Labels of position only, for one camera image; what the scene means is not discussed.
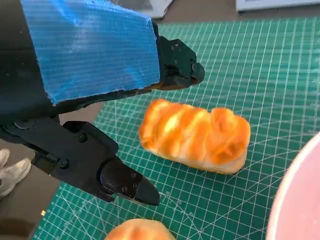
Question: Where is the long braided toy bread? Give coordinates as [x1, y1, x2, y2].
[138, 98, 252, 175]

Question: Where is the pink bowl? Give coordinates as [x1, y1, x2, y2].
[266, 131, 320, 240]

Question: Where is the round toy bread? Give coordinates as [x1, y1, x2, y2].
[104, 218, 176, 240]

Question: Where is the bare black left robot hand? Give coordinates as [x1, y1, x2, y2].
[0, 0, 206, 207]

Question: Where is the green cutting mat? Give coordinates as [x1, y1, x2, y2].
[32, 16, 320, 240]

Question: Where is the white mesh cabinet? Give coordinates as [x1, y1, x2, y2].
[236, 0, 320, 12]
[117, 0, 174, 19]

